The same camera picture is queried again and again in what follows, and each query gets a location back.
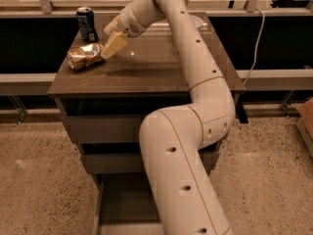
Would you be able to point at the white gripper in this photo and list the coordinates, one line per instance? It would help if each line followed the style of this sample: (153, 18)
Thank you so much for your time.
(127, 23)

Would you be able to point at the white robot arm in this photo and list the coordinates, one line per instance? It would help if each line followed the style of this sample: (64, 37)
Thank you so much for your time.
(184, 196)

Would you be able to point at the blue soda can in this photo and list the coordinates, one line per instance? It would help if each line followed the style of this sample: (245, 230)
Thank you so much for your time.
(85, 19)

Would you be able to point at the grey top drawer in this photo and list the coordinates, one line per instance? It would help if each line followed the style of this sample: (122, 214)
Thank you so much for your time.
(101, 128)

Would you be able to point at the grey middle drawer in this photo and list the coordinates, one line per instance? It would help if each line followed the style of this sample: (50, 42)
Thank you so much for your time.
(112, 158)

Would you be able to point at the grey open bottom drawer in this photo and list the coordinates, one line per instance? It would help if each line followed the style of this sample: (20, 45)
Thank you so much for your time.
(125, 206)

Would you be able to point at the white ceramic bowl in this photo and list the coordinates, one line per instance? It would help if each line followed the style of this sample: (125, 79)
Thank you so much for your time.
(198, 22)

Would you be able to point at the cardboard box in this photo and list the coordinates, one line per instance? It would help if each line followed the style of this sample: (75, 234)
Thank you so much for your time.
(305, 124)

